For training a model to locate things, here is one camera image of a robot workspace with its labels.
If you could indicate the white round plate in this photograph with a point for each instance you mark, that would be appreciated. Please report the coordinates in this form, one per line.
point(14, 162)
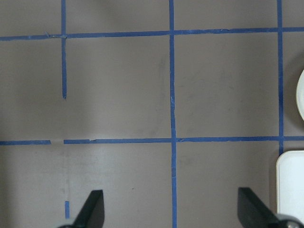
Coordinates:
point(300, 95)

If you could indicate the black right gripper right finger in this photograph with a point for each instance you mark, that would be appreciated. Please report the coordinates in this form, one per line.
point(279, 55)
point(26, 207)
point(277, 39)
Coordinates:
point(252, 212)

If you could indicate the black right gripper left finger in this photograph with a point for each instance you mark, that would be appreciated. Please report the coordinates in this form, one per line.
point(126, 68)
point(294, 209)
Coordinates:
point(92, 213)

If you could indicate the white rectangular tray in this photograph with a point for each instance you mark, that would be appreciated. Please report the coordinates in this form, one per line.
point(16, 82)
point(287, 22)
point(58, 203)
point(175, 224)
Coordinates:
point(290, 184)

